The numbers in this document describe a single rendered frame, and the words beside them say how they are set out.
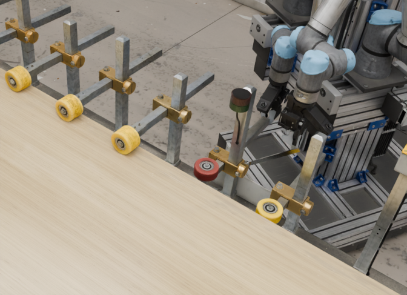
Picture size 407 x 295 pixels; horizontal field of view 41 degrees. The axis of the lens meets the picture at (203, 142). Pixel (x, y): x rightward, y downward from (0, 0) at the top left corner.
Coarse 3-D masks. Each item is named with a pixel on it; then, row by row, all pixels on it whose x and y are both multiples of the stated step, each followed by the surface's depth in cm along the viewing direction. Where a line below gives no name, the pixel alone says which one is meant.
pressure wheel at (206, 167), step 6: (198, 162) 173; (204, 162) 174; (210, 162) 174; (216, 162) 174; (198, 168) 171; (204, 168) 172; (210, 168) 172; (216, 168) 172; (198, 174) 171; (204, 174) 170; (210, 174) 170; (216, 174) 172; (204, 180) 172; (210, 180) 172
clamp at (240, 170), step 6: (222, 150) 185; (210, 156) 184; (216, 156) 182; (222, 156) 182; (228, 156) 183; (228, 162) 180; (240, 162) 181; (228, 168) 182; (234, 168) 180; (240, 168) 180; (246, 168) 181; (234, 174) 181; (240, 174) 180
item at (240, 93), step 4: (236, 88) 160; (240, 88) 161; (236, 92) 159; (240, 92) 159; (244, 92) 159; (248, 92) 160; (236, 96) 157; (240, 96) 158; (244, 96) 158; (248, 96) 158; (236, 112) 163; (236, 116) 164; (236, 140) 173
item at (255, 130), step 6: (264, 120) 202; (252, 126) 198; (258, 126) 199; (264, 126) 201; (252, 132) 196; (258, 132) 198; (252, 138) 195; (246, 144) 192; (228, 150) 187; (222, 162) 182; (222, 168) 183
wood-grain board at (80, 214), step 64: (0, 128) 176; (64, 128) 180; (0, 192) 156; (64, 192) 158; (128, 192) 161; (192, 192) 164; (0, 256) 139; (64, 256) 141; (128, 256) 144; (192, 256) 146; (256, 256) 148; (320, 256) 151
